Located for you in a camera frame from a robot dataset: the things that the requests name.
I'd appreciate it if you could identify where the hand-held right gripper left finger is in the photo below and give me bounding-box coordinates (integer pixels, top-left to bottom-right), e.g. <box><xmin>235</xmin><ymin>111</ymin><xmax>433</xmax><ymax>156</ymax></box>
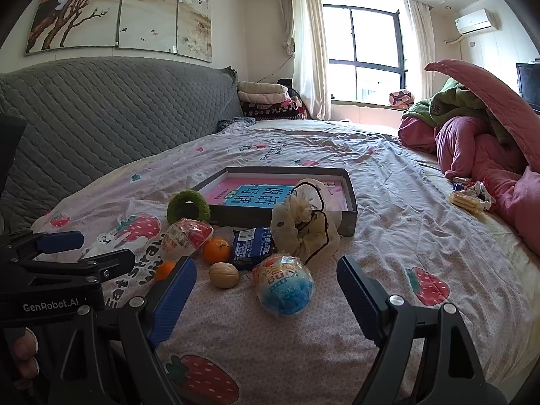
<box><xmin>46</xmin><ymin>256</ymin><xmax>199</xmax><ymax>405</ymax></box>

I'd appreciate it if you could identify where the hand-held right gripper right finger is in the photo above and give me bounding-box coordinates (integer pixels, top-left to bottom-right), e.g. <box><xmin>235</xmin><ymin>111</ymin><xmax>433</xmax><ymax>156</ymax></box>
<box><xmin>336</xmin><ymin>255</ymin><xmax>507</xmax><ymax>405</ymax></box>

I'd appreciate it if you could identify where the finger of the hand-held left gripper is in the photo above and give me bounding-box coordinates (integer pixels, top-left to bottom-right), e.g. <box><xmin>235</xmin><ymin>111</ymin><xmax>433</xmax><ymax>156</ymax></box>
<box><xmin>0</xmin><ymin>230</ymin><xmax>85</xmax><ymax>264</ymax></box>
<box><xmin>8</xmin><ymin>249</ymin><xmax>136</xmax><ymax>283</ymax></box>

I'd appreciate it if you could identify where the orange tangerine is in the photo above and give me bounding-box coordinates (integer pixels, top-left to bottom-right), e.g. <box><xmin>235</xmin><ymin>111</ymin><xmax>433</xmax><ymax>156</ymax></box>
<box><xmin>154</xmin><ymin>262</ymin><xmax>177</xmax><ymax>283</ymax></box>
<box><xmin>203</xmin><ymin>238</ymin><xmax>233</xmax><ymax>266</ymax></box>

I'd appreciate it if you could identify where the red white toy egg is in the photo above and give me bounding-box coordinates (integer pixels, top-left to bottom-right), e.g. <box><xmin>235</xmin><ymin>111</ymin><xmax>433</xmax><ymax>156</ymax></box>
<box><xmin>159</xmin><ymin>218</ymin><xmax>214</xmax><ymax>262</ymax></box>

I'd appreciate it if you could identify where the blue yellow toy egg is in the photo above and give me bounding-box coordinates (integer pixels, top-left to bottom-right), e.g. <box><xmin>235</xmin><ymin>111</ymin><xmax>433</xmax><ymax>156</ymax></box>
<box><xmin>252</xmin><ymin>252</ymin><xmax>315</xmax><ymax>316</ymax></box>

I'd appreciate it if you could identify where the grey cardboard box tray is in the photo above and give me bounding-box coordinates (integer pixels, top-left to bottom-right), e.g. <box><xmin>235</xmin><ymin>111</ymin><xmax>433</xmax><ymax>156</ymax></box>
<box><xmin>192</xmin><ymin>166</ymin><xmax>359</xmax><ymax>237</ymax></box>

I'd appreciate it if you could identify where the blue snack packet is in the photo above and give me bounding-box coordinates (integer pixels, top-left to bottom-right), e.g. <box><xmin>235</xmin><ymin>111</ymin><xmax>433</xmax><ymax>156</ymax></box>
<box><xmin>231</xmin><ymin>227</ymin><xmax>275</xmax><ymax>271</ymax></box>

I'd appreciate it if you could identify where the green fuzzy scrunchie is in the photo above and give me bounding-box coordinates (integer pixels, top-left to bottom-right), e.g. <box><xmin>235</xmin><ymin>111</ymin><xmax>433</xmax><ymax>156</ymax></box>
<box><xmin>166</xmin><ymin>191</ymin><xmax>211</xmax><ymax>225</ymax></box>

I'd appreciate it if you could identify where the cream mesh drawstring bag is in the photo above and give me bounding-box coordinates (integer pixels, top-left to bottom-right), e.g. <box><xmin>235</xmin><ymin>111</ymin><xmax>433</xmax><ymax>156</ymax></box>
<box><xmin>270</xmin><ymin>178</ymin><xmax>342</xmax><ymax>266</ymax></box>

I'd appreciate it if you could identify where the person's left hand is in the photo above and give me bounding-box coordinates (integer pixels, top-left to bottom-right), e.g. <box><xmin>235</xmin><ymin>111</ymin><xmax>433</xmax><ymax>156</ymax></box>
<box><xmin>2</xmin><ymin>328</ymin><xmax>41</xmax><ymax>389</ymax></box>

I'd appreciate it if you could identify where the brown walnut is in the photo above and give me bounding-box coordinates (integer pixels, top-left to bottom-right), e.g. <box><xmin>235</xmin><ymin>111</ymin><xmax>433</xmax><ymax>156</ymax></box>
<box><xmin>209</xmin><ymin>262</ymin><xmax>240</xmax><ymax>290</ymax></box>

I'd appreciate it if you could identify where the grey quilted headboard cover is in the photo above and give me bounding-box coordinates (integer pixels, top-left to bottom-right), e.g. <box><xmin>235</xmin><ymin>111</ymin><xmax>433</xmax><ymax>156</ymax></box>
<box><xmin>0</xmin><ymin>56</ymin><xmax>245</xmax><ymax>235</ymax></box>

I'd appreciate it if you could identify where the yellow wafer biscuit packet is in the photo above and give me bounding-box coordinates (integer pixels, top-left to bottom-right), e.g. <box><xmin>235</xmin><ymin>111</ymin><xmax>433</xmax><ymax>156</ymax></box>
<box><xmin>448</xmin><ymin>190</ymin><xmax>484</xmax><ymax>216</ymax></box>

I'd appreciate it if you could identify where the colourful frilly scrunchie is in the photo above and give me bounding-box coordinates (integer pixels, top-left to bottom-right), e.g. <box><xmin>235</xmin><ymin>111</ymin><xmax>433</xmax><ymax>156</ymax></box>
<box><xmin>468</xmin><ymin>181</ymin><xmax>496</xmax><ymax>212</ymax></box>

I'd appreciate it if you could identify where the pink fleece garment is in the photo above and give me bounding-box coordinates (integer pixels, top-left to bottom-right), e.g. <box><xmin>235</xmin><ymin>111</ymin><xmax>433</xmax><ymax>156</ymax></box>
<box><xmin>434</xmin><ymin>116</ymin><xmax>524</xmax><ymax>182</ymax></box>

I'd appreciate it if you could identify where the grey floral cloth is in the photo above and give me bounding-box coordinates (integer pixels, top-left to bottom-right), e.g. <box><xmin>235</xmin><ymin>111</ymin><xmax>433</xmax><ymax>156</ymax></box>
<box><xmin>216</xmin><ymin>117</ymin><xmax>257</xmax><ymax>133</ymax></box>

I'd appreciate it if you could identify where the pile of pink green quilts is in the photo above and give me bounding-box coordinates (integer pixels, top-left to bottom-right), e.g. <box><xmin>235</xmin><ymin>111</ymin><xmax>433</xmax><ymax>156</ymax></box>
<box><xmin>399</xmin><ymin>59</ymin><xmax>540</xmax><ymax>258</ymax></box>

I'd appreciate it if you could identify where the floral folded cloth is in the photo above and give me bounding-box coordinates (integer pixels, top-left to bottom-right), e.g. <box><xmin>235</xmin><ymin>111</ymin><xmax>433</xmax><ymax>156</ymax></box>
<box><xmin>388</xmin><ymin>90</ymin><xmax>416</xmax><ymax>110</ymax></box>

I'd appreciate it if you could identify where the dark patterned folded blanket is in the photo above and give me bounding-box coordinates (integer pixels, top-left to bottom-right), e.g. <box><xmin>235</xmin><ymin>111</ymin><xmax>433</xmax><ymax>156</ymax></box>
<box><xmin>241</xmin><ymin>100</ymin><xmax>312</xmax><ymax>121</ymax></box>

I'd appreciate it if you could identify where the green fleece garment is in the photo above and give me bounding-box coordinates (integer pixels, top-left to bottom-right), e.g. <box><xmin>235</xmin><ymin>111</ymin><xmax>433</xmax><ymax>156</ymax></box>
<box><xmin>403</xmin><ymin>77</ymin><xmax>528</xmax><ymax>144</ymax></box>

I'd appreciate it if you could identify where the dark clothes pile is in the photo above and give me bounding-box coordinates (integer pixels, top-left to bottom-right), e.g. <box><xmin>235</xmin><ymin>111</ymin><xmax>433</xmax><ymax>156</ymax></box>
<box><xmin>276</xmin><ymin>78</ymin><xmax>304</xmax><ymax>100</ymax></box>

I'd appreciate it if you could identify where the cream folded blanket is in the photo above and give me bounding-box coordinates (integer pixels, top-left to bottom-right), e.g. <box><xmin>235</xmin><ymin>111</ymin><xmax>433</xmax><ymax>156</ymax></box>
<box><xmin>237</xmin><ymin>81</ymin><xmax>288</xmax><ymax>96</ymax></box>

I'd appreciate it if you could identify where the black framed window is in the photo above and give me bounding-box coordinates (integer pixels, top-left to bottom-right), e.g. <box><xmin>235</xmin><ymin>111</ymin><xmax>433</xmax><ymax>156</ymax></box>
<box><xmin>323</xmin><ymin>4</ymin><xmax>412</xmax><ymax>104</ymax></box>

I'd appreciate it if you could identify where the white sheer curtain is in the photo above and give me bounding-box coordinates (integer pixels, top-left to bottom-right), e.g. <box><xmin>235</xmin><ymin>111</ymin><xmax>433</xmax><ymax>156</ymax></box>
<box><xmin>291</xmin><ymin>0</ymin><xmax>332</xmax><ymax>121</ymax></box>
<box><xmin>407</xmin><ymin>0</ymin><xmax>439</xmax><ymax>104</ymax></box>

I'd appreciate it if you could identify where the black television screen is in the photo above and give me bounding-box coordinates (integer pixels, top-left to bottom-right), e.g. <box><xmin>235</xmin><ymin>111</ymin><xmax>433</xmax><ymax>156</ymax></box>
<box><xmin>515</xmin><ymin>62</ymin><xmax>540</xmax><ymax>112</ymax></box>

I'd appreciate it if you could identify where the white air conditioner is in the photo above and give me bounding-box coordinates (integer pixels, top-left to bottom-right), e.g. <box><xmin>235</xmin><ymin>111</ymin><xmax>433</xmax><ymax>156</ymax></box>
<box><xmin>455</xmin><ymin>8</ymin><xmax>498</xmax><ymax>36</ymax></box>

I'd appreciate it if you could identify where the floral triptych wall painting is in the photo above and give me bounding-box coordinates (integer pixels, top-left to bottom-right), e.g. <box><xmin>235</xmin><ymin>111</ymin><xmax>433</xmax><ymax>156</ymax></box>
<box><xmin>24</xmin><ymin>0</ymin><xmax>212</xmax><ymax>64</ymax></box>

